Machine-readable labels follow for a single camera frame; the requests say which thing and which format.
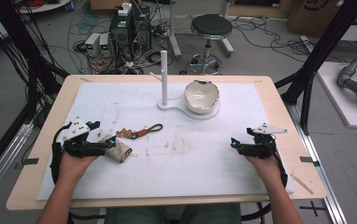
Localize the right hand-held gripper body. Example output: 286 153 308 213
238 122 288 160

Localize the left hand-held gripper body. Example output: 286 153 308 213
62 118 109 159

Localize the beige fabric pouch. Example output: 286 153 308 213
99 133 135 164

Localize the person's left hand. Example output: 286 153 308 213
57 151 98 185

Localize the person's right hand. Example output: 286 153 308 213
245 154 284 185

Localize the black tape strip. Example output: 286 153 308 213
21 157 40 166
299 156 321 168

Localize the thin wooden stick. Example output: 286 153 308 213
290 173 315 196

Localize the white table mat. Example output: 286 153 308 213
36 81 295 201

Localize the white eggshell-shaped bowl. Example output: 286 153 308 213
183 79 221 115

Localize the white bench power supply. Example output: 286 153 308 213
99 33 112 58
84 32 102 57

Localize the white stand with pole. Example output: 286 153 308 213
150 49 221 121

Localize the white platform board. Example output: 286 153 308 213
316 61 357 131

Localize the black computer tower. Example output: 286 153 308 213
108 3 135 62
133 4 152 50

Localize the black round stool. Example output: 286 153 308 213
187 13 234 76

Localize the cardboard box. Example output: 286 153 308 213
286 0 357 39

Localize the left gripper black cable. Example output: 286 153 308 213
50 123 72 185

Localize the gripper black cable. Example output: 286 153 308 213
268 144 289 189
50 123 72 185

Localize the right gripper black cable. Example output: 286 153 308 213
268 144 289 189

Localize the brown leather keychain with loop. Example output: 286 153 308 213
116 123 164 140

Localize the black frame post with cables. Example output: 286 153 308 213
0 0 70 132

